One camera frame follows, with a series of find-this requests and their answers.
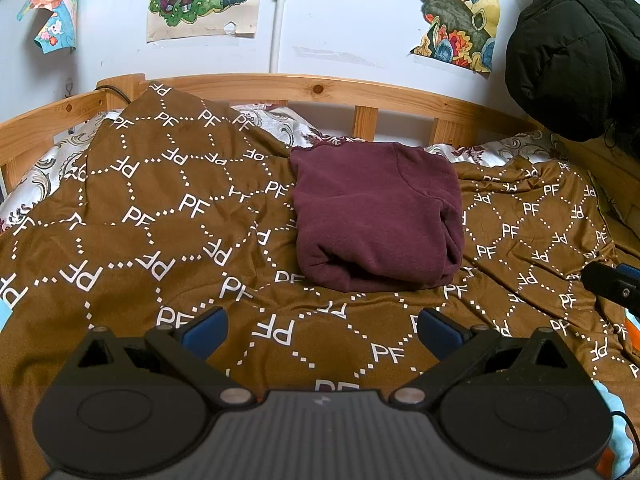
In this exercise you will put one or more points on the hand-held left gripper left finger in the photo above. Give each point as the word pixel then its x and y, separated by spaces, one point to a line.
pixel 206 331

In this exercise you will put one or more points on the blue cartoon girl wall poster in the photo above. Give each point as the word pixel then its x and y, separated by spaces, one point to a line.
pixel 55 5

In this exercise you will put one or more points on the colourful landscape wall poster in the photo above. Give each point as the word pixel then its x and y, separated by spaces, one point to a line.
pixel 450 20

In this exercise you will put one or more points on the white wall pipe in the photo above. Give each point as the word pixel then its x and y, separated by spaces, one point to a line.
pixel 277 30

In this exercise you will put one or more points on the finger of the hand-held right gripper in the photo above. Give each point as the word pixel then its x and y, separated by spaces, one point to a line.
pixel 607 285

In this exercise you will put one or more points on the maroon sweater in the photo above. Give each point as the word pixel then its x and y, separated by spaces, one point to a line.
pixel 370 210

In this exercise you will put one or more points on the white floral bedsheet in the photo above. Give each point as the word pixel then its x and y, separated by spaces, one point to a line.
pixel 45 165

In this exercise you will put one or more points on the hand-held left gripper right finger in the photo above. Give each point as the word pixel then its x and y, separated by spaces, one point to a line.
pixel 440 335

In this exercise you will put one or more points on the brown printed blanket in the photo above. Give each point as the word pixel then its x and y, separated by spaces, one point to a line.
pixel 150 200

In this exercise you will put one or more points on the wooden bed frame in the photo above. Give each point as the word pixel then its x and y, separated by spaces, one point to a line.
pixel 320 87

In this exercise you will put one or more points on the black puffer jacket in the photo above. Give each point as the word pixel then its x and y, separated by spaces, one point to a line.
pixel 560 50

